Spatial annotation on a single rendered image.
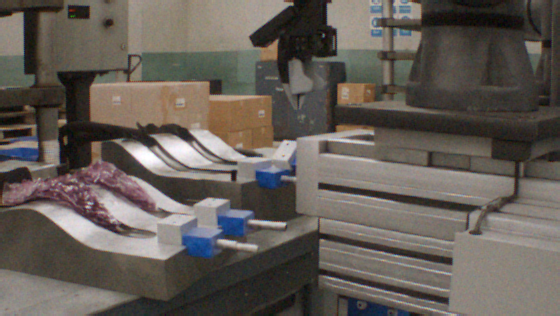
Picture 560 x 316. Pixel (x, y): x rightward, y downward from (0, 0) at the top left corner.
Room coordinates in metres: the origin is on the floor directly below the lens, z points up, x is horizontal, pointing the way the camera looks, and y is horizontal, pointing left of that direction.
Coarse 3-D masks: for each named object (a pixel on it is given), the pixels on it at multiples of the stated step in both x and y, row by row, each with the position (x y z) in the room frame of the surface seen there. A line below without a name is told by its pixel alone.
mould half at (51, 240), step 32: (160, 192) 0.97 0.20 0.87; (0, 224) 0.77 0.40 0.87; (32, 224) 0.75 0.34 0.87; (64, 224) 0.74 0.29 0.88; (96, 224) 0.78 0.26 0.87; (128, 224) 0.82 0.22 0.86; (0, 256) 0.77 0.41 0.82; (32, 256) 0.75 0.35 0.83; (64, 256) 0.73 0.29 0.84; (96, 256) 0.71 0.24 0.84; (128, 256) 0.70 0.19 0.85; (160, 256) 0.69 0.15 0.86; (192, 256) 0.75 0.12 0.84; (224, 256) 0.84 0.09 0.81; (128, 288) 0.70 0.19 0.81; (160, 288) 0.68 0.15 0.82
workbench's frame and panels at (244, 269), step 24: (312, 240) 1.02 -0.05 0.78; (240, 264) 0.86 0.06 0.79; (264, 264) 0.91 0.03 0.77; (288, 264) 1.04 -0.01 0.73; (312, 264) 1.11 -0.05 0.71; (192, 288) 0.78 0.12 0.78; (216, 288) 0.82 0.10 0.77; (240, 288) 0.94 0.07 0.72; (264, 288) 0.99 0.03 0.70; (288, 288) 1.04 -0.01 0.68; (312, 288) 1.11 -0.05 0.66; (120, 312) 0.67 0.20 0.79; (144, 312) 0.71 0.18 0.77; (168, 312) 0.80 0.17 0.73; (192, 312) 0.84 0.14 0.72; (216, 312) 0.89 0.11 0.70; (240, 312) 0.93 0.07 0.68; (264, 312) 1.03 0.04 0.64; (288, 312) 1.07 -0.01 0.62; (312, 312) 1.11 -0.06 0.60; (336, 312) 1.21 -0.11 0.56
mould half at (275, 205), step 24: (120, 144) 1.15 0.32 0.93; (168, 144) 1.23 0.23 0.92; (216, 144) 1.31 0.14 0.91; (120, 168) 1.15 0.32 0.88; (144, 168) 1.11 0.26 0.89; (168, 168) 1.13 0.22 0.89; (216, 168) 1.15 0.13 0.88; (168, 192) 1.07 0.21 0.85; (192, 192) 1.04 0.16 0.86; (216, 192) 1.00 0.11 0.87; (240, 192) 0.97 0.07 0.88; (264, 192) 1.02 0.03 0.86; (288, 192) 1.08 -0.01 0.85; (264, 216) 1.02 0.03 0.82; (288, 216) 1.08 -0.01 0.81
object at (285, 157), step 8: (288, 144) 1.13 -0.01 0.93; (296, 144) 1.12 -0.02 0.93; (280, 152) 1.11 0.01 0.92; (288, 152) 1.11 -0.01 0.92; (296, 152) 1.11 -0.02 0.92; (272, 160) 1.11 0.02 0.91; (280, 160) 1.10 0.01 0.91; (288, 160) 1.09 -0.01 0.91; (296, 160) 1.10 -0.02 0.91; (288, 168) 1.10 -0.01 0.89; (296, 168) 1.10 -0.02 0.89; (296, 176) 1.11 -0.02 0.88
